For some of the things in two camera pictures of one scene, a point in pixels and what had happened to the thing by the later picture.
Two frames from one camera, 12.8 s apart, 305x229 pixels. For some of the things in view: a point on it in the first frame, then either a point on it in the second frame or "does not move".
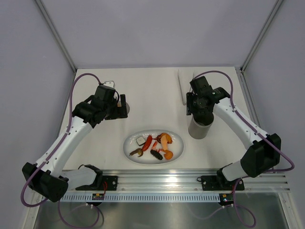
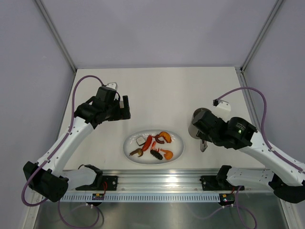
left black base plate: [106, 183] does not move
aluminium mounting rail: [186, 181] does not move
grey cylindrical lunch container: [198, 131] does not move
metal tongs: [183, 101] -> [204, 146]
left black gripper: [116, 114] does not move
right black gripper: [190, 109] -> [203, 136]
